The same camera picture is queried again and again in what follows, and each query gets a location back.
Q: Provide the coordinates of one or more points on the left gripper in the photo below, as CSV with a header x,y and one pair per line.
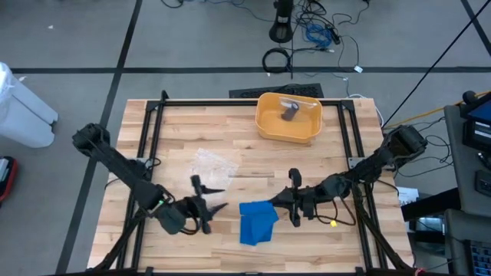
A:
x,y
197,207

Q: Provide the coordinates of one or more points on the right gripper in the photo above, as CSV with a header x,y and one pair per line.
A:
x,y
303,199

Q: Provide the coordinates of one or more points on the bright blue elastic bandage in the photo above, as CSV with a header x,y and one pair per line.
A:
x,y
257,226

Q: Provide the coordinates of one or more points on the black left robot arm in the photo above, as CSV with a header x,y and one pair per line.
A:
x,y
126,172

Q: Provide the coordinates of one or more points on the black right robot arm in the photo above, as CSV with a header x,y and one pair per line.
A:
x,y
376,166

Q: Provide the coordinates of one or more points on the yellow plastic bin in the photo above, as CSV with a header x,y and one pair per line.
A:
x,y
276,130

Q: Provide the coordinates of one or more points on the black keyboard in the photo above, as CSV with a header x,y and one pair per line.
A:
x,y
245,92

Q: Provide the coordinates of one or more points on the white paper sheet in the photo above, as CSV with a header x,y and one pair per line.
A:
x,y
408,193

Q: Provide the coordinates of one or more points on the black flat panel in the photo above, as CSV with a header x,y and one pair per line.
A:
x,y
429,205

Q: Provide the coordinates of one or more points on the small white adapter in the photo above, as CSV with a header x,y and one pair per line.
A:
x,y
358,69

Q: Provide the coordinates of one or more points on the black stand base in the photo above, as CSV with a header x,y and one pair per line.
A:
x,y
281,30

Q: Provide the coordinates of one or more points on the black power strip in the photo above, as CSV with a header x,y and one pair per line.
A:
x,y
333,34

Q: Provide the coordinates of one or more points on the dark grey equipment box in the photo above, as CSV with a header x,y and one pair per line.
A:
x,y
456,237

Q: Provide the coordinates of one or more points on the grey equipment cart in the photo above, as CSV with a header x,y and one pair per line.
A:
x,y
460,172

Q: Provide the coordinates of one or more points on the black controller box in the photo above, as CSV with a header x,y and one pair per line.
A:
x,y
483,184

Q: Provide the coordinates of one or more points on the red black case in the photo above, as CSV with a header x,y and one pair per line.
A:
x,y
11,180

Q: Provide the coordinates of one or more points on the white waste bin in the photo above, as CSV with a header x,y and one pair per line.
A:
x,y
23,115

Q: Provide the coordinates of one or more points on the black monitor device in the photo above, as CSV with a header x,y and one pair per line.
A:
x,y
479,130

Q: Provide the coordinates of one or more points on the black round knob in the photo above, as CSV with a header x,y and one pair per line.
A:
x,y
470,96

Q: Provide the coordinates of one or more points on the black aluminium table frame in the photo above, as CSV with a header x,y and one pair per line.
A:
x,y
249,102

